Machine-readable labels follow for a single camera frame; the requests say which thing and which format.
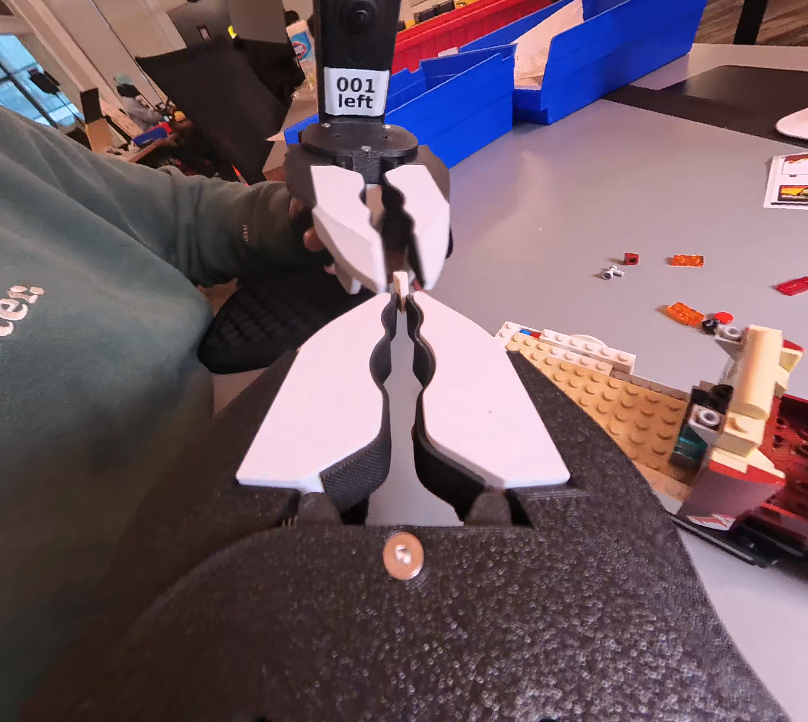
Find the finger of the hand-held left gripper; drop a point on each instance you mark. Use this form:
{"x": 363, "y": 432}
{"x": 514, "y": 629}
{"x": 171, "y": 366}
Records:
{"x": 341, "y": 217}
{"x": 429, "y": 211}

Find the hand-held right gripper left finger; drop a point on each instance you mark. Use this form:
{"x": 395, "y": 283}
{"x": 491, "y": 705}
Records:
{"x": 315, "y": 413}

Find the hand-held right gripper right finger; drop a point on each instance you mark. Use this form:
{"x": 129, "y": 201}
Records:
{"x": 486, "y": 413}

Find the white slope brick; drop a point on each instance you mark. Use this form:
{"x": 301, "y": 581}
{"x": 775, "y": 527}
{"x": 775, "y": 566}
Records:
{"x": 400, "y": 286}

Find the blue plastic bin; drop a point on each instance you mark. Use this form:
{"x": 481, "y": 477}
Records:
{"x": 454, "y": 116}
{"x": 618, "y": 59}

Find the red tan brick toy truck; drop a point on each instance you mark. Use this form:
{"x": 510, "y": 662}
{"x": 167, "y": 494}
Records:
{"x": 631, "y": 406}

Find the grey desk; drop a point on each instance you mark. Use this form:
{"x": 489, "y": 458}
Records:
{"x": 568, "y": 198}

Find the person's left hand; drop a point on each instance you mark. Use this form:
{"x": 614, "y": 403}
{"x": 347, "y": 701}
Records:
{"x": 314, "y": 239}

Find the wipes canister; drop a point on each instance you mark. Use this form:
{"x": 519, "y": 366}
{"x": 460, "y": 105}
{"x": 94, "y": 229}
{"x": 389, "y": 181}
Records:
{"x": 303, "y": 50}

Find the red plastic bin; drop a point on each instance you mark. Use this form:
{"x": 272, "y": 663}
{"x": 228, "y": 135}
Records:
{"x": 454, "y": 31}

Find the black bulky object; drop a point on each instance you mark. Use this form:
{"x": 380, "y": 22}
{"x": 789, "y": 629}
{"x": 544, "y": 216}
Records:
{"x": 208, "y": 103}

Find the grey small connector brick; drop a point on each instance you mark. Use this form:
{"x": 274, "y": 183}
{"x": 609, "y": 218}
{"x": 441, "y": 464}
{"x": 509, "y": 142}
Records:
{"x": 610, "y": 273}

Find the white paper scrap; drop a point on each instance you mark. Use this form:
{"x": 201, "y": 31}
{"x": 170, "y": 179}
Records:
{"x": 549, "y": 40}

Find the orange transparent tile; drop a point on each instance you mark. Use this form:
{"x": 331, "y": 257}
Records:
{"x": 685, "y": 313}
{"x": 688, "y": 260}

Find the transparent red tile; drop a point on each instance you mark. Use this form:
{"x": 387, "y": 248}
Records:
{"x": 794, "y": 285}

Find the sticker sheet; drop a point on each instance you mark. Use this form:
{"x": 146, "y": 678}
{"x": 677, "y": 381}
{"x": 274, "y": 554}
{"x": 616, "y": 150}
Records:
{"x": 789, "y": 185}

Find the white plastic board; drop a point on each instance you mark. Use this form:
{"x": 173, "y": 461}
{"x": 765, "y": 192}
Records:
{"x": 795, "y": 125}

